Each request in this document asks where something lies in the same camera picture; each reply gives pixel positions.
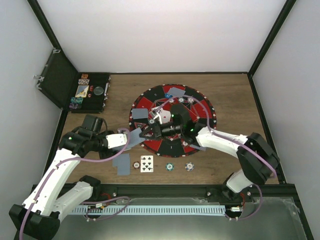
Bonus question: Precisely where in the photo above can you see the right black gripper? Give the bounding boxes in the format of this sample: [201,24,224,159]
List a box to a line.
[140,120,184,141]

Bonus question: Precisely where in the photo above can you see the triangular all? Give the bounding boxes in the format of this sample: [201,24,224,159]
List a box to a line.
[134,122,147,129]

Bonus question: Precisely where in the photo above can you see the seven of clubs card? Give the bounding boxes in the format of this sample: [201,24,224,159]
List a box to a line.
[140,155,154,173]

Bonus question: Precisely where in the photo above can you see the blue small blind button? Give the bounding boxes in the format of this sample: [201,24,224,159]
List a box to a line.
[164,93,172,99]

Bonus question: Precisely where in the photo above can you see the brown 100 chip stack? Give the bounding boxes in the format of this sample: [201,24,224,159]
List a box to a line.
[133,161,141,169]

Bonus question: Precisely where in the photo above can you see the teal chip stack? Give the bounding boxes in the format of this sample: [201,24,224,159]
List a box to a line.
[165,162,174,171]

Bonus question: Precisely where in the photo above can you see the purple chip stack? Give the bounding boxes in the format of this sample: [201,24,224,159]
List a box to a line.
[185,162,195,172]

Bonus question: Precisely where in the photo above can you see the blue cards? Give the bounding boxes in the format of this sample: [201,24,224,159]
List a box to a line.
[189,144,206,151]

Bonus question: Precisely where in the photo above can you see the red hearts face up card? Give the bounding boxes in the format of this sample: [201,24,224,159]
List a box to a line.
[157,109,172,124]

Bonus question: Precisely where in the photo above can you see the dealt blue backed card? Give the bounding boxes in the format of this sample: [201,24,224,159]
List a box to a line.
[112,158,122,168]

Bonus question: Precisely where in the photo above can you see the nine of clubs card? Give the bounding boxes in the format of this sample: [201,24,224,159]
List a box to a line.
[151,106,163,115]

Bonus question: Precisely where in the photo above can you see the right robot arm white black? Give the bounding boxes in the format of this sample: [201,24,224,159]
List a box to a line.
[139,103,279,202]

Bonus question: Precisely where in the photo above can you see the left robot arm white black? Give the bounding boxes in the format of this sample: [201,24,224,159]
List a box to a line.
[9,114,131,240]

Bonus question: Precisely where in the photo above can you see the round red black poker mat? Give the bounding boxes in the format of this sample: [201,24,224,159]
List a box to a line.
[129,84,217,158]

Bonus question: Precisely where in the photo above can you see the chips in case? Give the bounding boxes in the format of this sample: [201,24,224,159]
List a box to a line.
[69,73,90,110]

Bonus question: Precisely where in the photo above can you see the clear round dealer button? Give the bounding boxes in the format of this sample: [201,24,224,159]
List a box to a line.
[93,86,105,96]

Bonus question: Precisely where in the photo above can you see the black poker chip case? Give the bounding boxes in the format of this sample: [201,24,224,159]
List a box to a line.
[34,49,111,114]

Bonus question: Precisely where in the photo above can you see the card deck in case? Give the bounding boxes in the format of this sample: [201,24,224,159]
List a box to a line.
[74,85,90,98]

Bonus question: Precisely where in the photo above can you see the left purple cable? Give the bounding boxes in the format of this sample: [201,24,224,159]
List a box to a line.
[18,127,137,240]

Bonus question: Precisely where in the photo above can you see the purple cable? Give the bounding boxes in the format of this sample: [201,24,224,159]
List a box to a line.
[18,127,137,240]
[159,96,277,222]

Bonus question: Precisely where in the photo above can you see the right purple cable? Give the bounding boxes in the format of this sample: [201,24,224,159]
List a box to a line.
[159,96,277,222]

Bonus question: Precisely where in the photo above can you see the light blue slotted cable duct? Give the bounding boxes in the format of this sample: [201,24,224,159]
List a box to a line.
[70,205,226,217]

